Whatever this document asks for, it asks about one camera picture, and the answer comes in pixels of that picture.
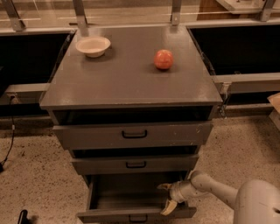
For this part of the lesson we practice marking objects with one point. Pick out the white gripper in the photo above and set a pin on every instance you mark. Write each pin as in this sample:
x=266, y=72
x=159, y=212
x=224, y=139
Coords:
x=175, y=192

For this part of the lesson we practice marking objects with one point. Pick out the grey bottom drawer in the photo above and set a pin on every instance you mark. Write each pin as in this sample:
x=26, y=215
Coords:
x=132, y=197

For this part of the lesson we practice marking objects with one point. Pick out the grey drawer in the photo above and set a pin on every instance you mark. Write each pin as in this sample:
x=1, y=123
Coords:
x=120, y=165
x=132, y=197
x=132, y=135

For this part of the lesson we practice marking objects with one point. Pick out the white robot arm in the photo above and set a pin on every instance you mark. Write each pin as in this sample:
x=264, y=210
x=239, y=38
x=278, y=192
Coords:
x=255, y=202

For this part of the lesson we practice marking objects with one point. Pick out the yellow robot base part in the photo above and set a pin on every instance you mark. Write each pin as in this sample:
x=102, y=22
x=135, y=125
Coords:
x=274, y=116

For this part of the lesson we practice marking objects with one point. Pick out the grey middle drawer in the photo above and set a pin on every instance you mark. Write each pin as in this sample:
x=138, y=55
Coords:
x=120, y=165

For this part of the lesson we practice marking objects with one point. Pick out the grey drawer cabinet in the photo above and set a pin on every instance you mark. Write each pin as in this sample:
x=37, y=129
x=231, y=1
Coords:
x=124, y=86

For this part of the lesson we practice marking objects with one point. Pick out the grey top drawer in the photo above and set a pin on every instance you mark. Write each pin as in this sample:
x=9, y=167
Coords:
x=132, y=135

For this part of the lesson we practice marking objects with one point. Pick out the red apple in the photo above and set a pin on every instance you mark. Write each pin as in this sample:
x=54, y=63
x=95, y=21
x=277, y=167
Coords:
x=163, y=59

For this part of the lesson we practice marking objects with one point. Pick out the black object on floor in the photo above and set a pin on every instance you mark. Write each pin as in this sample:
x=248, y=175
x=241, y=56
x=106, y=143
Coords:
x=22, y=219

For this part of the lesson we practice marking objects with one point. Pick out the white bowl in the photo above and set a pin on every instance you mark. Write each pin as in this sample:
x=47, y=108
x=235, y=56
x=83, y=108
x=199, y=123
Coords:
x=93, y=47

